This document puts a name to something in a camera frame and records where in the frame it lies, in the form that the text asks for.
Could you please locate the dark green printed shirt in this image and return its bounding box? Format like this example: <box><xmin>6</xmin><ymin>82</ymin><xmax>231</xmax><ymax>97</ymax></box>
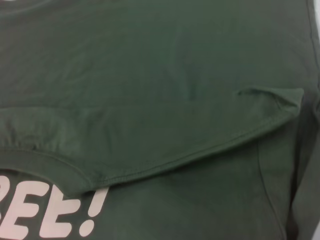
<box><xmin>0</xmin><ymin>0</ymin><xmax>320</xmax><ymax>240</ymax></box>

